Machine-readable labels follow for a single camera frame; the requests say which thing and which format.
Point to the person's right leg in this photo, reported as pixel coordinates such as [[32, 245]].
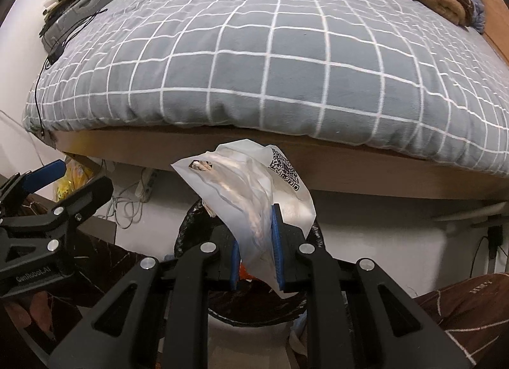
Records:
[[469, 313]]

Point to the grey suitcase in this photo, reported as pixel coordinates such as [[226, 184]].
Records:
[[79, 11]]

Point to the black lined trash bin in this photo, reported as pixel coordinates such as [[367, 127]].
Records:
[[238, 309]]

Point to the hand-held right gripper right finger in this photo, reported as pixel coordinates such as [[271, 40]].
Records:
[[278, 257]]

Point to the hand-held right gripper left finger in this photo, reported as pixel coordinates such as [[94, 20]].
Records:
[[234, 265]]

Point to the wooden bed headboard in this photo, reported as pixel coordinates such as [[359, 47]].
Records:
[[495, 14]]

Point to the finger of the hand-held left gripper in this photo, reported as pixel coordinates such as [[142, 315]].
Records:
[[79, 198], [43, 176]]

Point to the grey checked bed sheet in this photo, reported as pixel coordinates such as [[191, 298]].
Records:
[[278, 74]]

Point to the wooden bed frame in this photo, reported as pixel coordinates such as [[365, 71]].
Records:
[[377, 178]]

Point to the person's left hand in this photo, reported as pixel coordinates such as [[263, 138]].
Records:
[[24, 311]]

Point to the translucent white plastic bag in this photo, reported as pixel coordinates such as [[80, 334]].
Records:
[[238, 194]]

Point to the white desk leg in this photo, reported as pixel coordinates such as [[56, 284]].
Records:
[[465, 213]]

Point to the yellow plastic bag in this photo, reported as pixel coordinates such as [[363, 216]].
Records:
[[75, 184]]

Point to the black charger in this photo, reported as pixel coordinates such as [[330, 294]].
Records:
[[55, 54]]

